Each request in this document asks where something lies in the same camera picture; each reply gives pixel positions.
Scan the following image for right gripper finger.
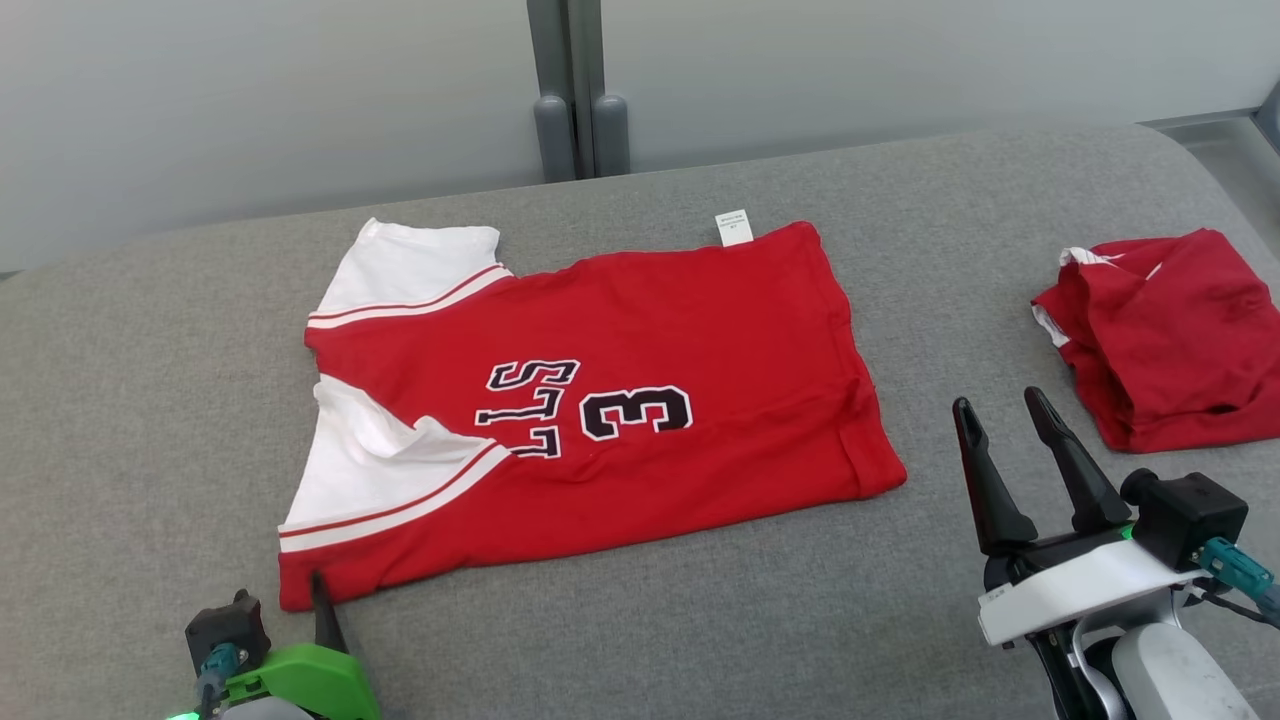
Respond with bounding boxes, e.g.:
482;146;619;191
952;397;1041;556
1023;387;1134;534

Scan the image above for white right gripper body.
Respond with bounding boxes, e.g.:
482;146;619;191
978;527;1201;648

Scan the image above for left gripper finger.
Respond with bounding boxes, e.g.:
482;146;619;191
310;570;349;656

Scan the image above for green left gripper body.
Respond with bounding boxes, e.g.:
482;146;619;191
225;643;383;720

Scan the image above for red white basketball jersey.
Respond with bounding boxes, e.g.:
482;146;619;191
277;208;908;613
1032;228;1280;454

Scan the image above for teal plug left camera cable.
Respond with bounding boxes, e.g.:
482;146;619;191
195;643;248;720

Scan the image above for teal plug camera cable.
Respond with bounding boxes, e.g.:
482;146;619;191
1190;537;1280;631
195;643;248;720

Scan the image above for teal plug right camera cable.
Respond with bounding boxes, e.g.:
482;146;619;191
1190;537;1280;631

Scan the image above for grey partition bottom rail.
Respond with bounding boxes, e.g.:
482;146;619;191
1140;106;1271;133

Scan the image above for grey partition post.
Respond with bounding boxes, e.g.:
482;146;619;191
567;0;631;178
527;0;581;184

